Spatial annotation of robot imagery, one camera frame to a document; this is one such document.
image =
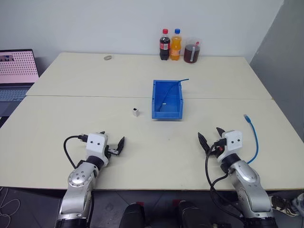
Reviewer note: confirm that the dark rounded shape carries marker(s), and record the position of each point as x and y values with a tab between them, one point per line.
191	213
133	215

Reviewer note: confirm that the small clear tape roll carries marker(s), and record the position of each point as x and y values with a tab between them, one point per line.
108	57

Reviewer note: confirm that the cola bottle red cap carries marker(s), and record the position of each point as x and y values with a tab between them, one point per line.
164	47

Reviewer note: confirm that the small white adapter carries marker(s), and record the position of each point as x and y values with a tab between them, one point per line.
135	112

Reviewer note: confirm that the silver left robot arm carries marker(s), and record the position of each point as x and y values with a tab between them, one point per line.
79	180

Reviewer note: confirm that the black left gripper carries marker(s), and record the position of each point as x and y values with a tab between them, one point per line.
111	150

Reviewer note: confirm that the open laptop pink screen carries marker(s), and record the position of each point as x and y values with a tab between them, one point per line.
16	69

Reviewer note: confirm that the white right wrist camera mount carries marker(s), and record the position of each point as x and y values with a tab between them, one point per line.
232	141

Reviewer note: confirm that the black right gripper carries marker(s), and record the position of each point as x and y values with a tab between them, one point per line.
217	150

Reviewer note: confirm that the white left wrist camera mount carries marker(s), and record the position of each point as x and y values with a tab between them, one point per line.
96	143

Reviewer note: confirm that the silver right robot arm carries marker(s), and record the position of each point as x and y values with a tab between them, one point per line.
249	185

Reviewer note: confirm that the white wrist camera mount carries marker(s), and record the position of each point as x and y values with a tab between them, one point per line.
232	141
96	143

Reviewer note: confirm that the clear cup with dark liquid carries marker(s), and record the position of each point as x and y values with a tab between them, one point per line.
192	53

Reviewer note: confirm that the blue plastic storage bin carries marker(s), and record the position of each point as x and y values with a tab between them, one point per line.
158	114

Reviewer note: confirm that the worn sneaker pair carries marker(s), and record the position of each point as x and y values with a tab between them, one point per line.
283	204

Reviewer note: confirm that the orange soda bottle blue cap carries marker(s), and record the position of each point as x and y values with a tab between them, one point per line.
176	47

